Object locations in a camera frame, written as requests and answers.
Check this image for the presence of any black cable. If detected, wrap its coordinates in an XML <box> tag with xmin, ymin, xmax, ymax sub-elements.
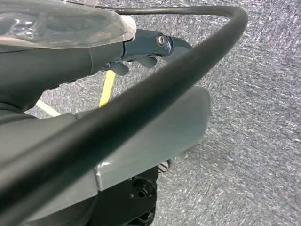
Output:
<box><xmin>0</xmin><ymin>4</ymin><xmax>248</xmax><ymax>226</ymax></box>

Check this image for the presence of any black robot foot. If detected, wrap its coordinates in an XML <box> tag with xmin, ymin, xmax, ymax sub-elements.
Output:
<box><xmin>88</xmin><ymin>160</ymin><xmax>170</xmax><ymax>226</ymax></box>

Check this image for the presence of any yellow floor tape square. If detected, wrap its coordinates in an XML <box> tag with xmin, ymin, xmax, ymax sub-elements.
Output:
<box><xmin>35</xmin><ymin>70</ymin><xmax>116</xmax><ymax>118</ymax></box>

